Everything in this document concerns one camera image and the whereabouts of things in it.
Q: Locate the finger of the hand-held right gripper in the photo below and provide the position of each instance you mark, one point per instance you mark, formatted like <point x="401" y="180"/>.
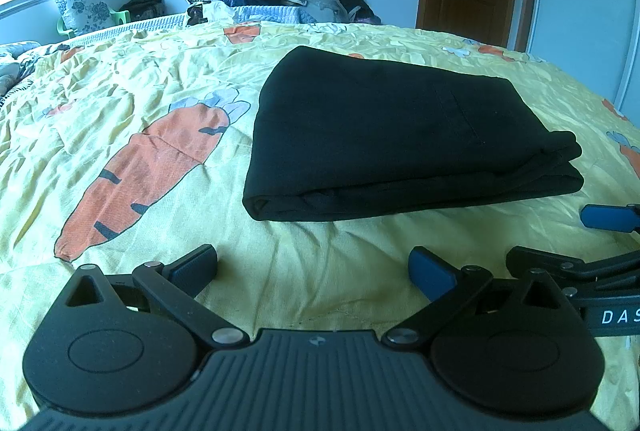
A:
<point x="607" y="217"/>
<point x="540" y="260"/>

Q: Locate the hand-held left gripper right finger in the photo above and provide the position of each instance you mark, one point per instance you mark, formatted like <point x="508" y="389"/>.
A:
<point x="430" y="273"/>

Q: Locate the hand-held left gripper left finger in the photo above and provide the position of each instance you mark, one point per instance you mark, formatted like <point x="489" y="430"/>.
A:
<point x="197" y="268"/>

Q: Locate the black pants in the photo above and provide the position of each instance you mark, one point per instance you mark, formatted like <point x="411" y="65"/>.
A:
<point x="375" y="126"/>

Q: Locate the yellow carrot printed blanket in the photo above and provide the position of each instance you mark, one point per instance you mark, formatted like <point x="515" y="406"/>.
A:
<point x="300" y="261"/>

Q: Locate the wardrobe with frosted sliding doors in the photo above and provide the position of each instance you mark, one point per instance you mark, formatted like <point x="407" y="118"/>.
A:
<point x="575" y="1"/>

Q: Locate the blue quilted bedspread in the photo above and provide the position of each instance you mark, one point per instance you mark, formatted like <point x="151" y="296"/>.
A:
<point x="270" y="13"/>

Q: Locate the green plastic chair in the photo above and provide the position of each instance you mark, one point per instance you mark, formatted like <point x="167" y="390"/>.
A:
<point x="121" y="14"/>

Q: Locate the dark bag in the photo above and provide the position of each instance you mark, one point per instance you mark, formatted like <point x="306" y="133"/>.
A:
<point x="142" y="4"/>

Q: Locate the floral pillow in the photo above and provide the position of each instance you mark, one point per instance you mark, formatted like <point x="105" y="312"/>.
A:
<point x="85" y="6"/>

